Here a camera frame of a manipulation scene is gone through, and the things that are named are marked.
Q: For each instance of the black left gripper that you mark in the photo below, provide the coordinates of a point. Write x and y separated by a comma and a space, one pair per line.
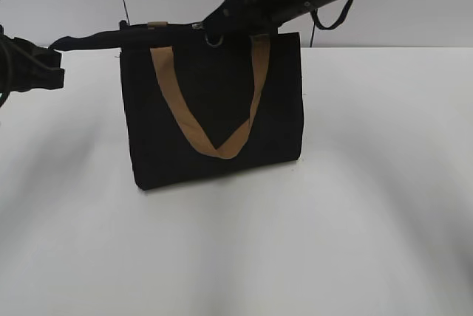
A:
34, 67

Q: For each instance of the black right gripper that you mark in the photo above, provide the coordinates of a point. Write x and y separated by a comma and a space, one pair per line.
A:
239, 16

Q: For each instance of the silver zipper pull with ring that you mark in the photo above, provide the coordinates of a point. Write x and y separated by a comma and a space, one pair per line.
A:
212, 37

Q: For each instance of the black bag with tan handles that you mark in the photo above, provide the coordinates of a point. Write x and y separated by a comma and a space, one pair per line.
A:
198, 107

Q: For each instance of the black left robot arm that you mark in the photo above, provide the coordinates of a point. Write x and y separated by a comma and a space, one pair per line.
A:
6, 70

